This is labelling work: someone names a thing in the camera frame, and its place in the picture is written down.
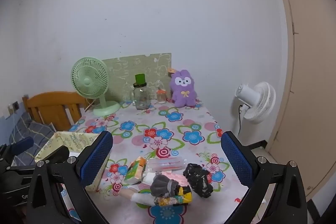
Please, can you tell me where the yellow cartoon packet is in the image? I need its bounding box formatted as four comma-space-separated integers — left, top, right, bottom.
157, 185, 193, 207

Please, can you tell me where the green patterned board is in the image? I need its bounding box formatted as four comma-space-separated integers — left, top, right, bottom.
102, 53, 172, 102

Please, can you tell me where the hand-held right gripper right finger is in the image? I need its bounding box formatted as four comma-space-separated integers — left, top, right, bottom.
221, 131, 308, 224

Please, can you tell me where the grey plaid pillow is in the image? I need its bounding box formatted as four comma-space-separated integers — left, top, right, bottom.
9, 111, 57, 156

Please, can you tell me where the cotton swab jar orange lid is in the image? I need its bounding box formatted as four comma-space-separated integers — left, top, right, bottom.
157, 88, 167, 104

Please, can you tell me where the glass mug jar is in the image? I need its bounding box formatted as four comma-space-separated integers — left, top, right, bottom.
130, 83, 151, 110

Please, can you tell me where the white floor fan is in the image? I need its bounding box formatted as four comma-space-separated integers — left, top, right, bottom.
234, 81, 277, 125

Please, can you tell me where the clear plastic case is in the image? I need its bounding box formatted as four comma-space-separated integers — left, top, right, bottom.
145, 156, 187, 174

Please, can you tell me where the floral tablecloth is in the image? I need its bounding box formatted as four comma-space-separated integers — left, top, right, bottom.
59, 101, 250, 224

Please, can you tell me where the white roll with beige band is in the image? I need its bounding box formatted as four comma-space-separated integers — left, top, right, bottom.
121, 185, 158, 207

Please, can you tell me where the green desk fan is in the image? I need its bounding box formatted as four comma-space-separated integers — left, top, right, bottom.
70, 57, 121, 117

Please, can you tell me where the wooden bed headboard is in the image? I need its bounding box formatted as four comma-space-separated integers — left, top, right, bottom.
22, 91, 91, 132

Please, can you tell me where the green orange tissue pack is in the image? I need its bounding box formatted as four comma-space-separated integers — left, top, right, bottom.
124, 156, 147, 184

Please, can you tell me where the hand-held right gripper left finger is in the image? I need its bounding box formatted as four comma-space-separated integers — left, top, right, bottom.
26, 131, 114, 224

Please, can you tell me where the beige door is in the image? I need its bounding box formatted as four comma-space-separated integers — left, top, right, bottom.
266, 0, 336, 203

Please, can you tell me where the white pack with pink label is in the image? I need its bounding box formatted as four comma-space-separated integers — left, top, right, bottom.
142, 171, 187, 186

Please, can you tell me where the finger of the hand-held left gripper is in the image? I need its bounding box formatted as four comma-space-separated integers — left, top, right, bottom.
42, 145, 70, 165
10, 137, 34, 156

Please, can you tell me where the cream cartoon print storage box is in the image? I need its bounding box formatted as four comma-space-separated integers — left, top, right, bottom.
35, 131, 111, 191

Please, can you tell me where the grey cloth bundle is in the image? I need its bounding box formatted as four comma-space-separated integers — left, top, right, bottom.
150, 174, 181, 198

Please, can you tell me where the white charger with cable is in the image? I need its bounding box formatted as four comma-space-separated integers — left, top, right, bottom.
8, 105, 17, 135

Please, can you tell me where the purple plush toy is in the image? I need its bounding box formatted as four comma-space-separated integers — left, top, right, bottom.
168, 68, 198, 108

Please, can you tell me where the black fan cable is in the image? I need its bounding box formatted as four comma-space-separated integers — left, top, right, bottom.
237, 105, 249, 136

